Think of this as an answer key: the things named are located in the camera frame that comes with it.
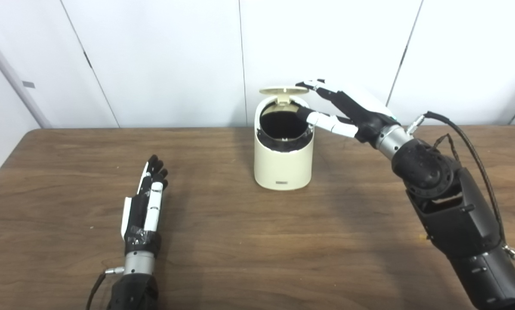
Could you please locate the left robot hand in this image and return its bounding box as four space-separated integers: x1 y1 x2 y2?
120 155 169 258

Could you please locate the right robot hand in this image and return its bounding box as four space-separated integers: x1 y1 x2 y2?
295 79 401 145

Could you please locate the round cream bin lid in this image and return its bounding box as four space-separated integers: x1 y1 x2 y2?
259 86 309 104

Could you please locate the cream-colored bin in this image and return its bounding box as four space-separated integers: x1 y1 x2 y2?
254 94 315 191

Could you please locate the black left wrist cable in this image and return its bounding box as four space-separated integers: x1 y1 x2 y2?
85 267 125 310

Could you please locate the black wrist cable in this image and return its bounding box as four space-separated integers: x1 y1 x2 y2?
85 267 125 310
406 111 515 267

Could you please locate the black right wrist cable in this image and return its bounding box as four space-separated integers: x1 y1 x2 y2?
406 111 515 267

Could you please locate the grey wall corner strip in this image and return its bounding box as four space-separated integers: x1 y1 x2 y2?
0 26 51 129

